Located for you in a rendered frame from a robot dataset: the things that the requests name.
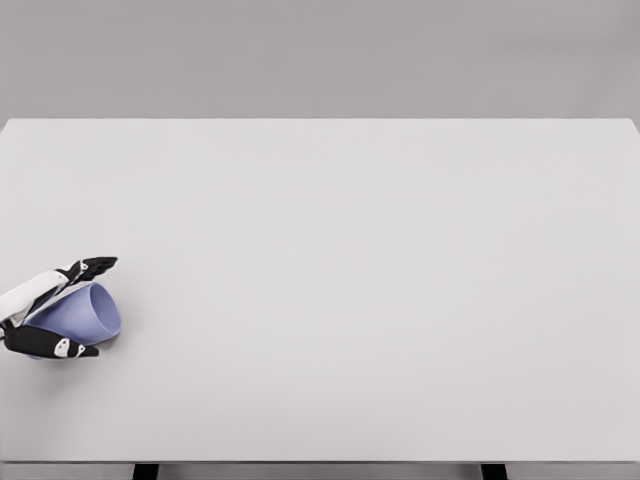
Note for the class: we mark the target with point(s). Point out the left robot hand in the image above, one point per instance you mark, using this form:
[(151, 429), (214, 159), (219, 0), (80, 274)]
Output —
[(30, 291)]

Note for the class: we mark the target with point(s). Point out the light blue cup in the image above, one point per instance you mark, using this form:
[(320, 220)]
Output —
[(90, 315)]

